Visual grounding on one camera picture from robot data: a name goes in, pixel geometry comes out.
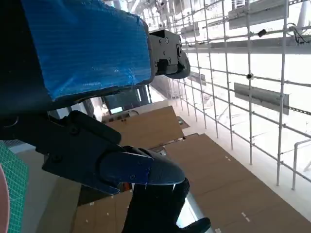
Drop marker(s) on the black gloved right hand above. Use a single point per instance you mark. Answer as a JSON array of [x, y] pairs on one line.
[[155, 208]]

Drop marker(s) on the grey ceiling light fixture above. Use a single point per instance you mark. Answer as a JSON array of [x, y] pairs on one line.
[[262, 97]]

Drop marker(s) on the green cutting mat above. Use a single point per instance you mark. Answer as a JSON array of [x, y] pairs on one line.
[[17, 174]]

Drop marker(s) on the pink bowl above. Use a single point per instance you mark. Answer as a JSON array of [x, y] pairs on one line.
[[3, 201]]

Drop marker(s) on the black left hand, blue tape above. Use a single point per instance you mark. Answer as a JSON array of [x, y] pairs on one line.
[[85, 48]]

